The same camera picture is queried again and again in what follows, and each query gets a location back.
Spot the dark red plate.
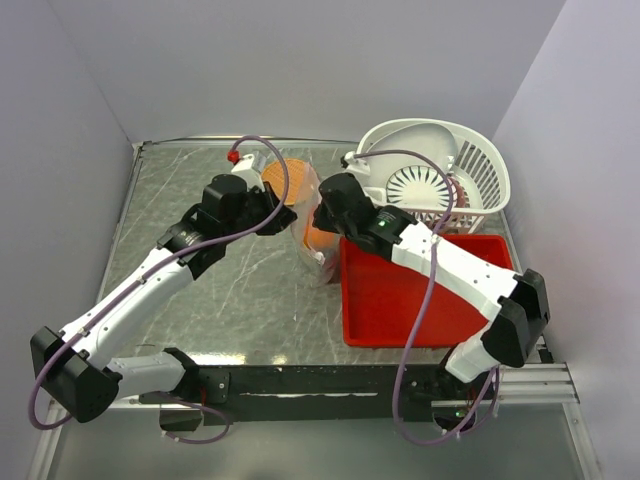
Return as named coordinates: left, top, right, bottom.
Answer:
left=449, top=175, right=469, bottom=208

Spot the red plastic tray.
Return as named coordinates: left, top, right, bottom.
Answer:
left=340, top=239, right=487, bottom=348

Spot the white plastic dish rack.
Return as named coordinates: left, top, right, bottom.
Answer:
left=354, top=118, right=511, bottom=234

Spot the blue striped white plate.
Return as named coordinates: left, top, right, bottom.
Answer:
left=386, top=165, right=450, bottom=209

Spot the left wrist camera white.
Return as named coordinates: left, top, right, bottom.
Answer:
left=231, top=152, right=267, bottom=190

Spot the purple cable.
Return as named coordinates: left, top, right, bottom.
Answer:
left=28, top=134, right=293, bottom=447
left=349, top=148, right=501, bottom=446

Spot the clear zip top bag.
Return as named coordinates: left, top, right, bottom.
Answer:
left=290, top=161, right=340, bottom=287

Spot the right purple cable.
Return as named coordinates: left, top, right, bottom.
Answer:
left=349, top=148, right=501, bottom=446

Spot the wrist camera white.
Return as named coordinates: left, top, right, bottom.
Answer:
left=231, top=152, right=267, bottom=190
left=340, top=151, right=371, bottom=185

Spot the aluminium frame rail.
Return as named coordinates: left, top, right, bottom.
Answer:
left=498, top=363, right=579, bottom=405

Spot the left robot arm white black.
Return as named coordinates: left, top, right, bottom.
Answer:
left=30, top=174, right=297, bottom=423

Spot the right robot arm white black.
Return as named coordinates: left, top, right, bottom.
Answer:
left=313, top=173, right=550, bottom=399

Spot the orange fruit toy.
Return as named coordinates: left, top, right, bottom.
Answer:
left=303, top=225, right=336, bottom=252

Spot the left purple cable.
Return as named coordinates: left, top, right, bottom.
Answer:
left=28, top=134, right=293, bottom=447

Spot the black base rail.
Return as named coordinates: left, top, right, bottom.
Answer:
left=114, top=363, right=494, bottom=426

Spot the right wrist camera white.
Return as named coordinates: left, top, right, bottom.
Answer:
left=340, top=151, right=371, bottom=185

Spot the white oval plate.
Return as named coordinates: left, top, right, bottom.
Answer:
left=360, top=122, right=458, bottom=188

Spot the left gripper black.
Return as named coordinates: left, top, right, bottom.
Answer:
left=222, top=181, right=298, bottom=243

